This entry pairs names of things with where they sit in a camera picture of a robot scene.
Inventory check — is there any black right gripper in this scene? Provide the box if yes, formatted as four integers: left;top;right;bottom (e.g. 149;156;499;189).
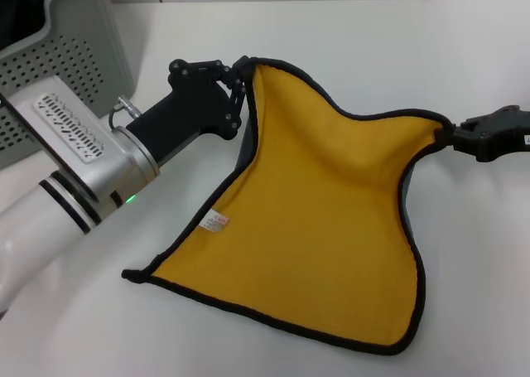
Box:
450;104;530;163

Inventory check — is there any grey-green perforated storage box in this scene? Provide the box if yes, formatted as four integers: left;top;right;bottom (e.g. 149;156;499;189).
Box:
0;0;142;169

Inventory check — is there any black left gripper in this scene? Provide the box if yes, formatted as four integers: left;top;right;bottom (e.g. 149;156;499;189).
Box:
125;55;254;163

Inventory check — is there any yellow and green towel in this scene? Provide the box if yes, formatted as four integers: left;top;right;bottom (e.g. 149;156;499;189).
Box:
121;56;456;346

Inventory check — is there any silver left wrist cable connector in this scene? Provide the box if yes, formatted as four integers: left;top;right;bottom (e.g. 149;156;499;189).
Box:
108;95;144;129

